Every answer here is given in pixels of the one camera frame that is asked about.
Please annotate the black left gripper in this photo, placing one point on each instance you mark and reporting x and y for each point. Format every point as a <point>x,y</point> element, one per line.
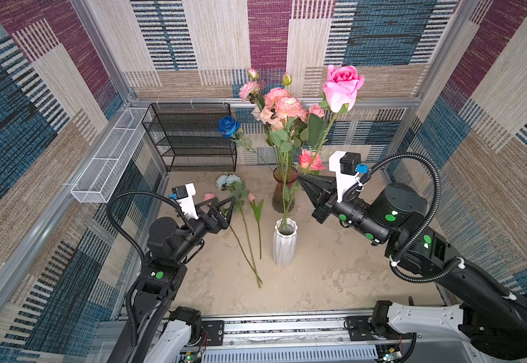
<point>219,224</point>

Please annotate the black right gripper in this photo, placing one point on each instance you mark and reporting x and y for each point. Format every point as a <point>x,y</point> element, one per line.
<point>325,205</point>

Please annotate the pink rose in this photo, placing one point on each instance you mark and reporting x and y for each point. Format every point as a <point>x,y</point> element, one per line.
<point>309,162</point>

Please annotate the red glass vase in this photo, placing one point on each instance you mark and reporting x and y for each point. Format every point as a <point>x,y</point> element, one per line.
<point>281,199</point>

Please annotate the white ribbed ceramic vase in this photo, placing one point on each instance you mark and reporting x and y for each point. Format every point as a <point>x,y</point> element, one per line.
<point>285,240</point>

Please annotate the pink rose spray stem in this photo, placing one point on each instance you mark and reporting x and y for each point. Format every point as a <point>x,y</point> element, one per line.
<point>315,109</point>

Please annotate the blue rose stem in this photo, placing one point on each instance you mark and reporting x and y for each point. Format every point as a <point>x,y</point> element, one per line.
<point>232,129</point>

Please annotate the pale peach carnation spray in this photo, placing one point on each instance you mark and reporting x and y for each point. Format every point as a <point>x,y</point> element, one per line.
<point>249,88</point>

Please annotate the magenta rose stem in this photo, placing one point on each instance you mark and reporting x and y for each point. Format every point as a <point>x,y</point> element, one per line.
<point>339,96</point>

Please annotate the pink carnation spray stem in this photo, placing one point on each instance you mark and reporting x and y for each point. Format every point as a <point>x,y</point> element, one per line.
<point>288,140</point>

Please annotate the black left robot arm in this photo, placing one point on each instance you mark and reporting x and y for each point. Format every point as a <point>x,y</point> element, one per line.
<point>155,332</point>

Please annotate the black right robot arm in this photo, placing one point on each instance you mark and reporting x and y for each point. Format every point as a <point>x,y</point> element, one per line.
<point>489,316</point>

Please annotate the pile of artificial flowers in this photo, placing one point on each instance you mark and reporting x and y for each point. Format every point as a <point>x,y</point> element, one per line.
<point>236,187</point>

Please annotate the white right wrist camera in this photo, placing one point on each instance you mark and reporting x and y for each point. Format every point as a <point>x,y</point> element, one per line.
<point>348,169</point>

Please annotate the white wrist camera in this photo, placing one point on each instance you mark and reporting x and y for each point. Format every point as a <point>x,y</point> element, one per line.
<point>348,169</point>
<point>184,196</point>

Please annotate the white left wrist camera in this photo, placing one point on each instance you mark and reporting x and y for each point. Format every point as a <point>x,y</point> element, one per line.
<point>184,196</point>

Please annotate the black wire shelf rack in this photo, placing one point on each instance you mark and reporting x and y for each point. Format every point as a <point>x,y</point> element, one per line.
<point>187,138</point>

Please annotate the white wire mesh basket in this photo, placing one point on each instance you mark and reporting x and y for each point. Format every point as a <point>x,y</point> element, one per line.
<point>99,180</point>

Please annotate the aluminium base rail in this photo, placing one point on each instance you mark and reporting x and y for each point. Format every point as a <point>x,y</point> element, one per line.
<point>325,336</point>

